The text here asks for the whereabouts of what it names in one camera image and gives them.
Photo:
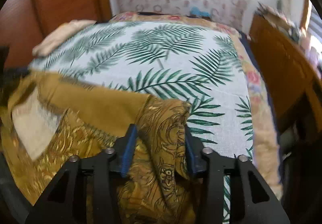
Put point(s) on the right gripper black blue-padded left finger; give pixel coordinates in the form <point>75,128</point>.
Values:
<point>64,199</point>

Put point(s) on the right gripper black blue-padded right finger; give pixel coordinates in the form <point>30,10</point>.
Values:
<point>233,190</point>

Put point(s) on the mustard gold patterned garment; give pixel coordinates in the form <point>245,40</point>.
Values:
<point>46,118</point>

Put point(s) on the floral bed blanket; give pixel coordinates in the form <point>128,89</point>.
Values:
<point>266,148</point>

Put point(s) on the cream folded cloth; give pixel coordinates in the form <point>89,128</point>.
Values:
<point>59,36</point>

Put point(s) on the brown louvered wooden wardrobe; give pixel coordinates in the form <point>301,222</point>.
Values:
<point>25,23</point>

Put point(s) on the wooden sideboard cabinet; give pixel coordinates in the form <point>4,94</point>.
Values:
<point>293,85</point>

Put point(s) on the white palm leaf cloth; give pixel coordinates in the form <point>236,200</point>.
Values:
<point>170,60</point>

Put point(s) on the white window blinds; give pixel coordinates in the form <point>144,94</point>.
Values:
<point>315,25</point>

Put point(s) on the clutter of boxes on sideboard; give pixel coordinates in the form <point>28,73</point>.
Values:
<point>298,33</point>

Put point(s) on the blue object behind bed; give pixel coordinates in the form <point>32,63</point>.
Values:
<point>195,12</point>

